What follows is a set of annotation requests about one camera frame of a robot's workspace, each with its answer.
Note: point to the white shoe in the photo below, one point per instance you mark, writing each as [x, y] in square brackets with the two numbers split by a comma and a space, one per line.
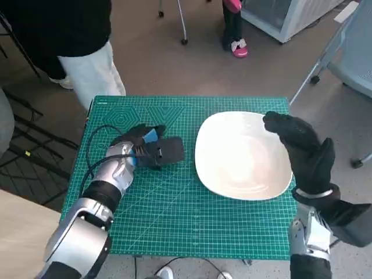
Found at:
[224, 275]
[164, 273]

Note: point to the white cabinet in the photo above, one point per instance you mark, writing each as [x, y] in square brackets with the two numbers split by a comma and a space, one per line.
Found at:
[293, 14]

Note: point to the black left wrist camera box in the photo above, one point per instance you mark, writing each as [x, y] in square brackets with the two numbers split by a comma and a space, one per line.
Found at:
[170, 151]

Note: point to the grey-blue mesh chair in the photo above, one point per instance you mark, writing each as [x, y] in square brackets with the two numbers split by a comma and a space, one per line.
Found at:
[357, 58]

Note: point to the green cutting mat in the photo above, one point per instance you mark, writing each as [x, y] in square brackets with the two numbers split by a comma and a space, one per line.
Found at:
[174, 218]

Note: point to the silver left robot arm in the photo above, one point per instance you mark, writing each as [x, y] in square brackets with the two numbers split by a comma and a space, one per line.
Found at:
[78, 238]

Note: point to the light wooden board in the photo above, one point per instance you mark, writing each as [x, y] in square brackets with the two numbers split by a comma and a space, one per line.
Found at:
[20, 232]

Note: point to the black thin stand rod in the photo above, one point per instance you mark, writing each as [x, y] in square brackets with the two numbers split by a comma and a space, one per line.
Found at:
[20, 46]

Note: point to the white square plate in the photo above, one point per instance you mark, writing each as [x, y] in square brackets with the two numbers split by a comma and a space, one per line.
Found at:
[232, 160]

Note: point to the white rectangular block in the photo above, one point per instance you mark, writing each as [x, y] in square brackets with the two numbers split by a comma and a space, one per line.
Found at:
[346, 11]

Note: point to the person standing at table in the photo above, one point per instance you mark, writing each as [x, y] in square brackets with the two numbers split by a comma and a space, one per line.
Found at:
[58, 23]

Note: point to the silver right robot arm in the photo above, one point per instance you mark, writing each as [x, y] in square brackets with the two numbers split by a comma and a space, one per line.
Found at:
[308, 244]

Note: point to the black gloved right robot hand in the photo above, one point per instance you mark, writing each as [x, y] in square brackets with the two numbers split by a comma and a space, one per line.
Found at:
[308, 162]

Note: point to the black left robot hand, blue tape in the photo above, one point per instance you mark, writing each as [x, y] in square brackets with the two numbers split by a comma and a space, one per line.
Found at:
[136, 135]

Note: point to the grey metal wheeled frame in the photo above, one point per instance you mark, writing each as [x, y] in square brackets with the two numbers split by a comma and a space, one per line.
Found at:
[182, 20]

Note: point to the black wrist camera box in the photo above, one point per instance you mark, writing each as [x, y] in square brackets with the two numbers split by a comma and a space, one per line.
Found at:
[170, 151]
[348, 223]

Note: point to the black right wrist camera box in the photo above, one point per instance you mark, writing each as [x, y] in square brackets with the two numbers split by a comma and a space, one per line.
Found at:
[348, 223]

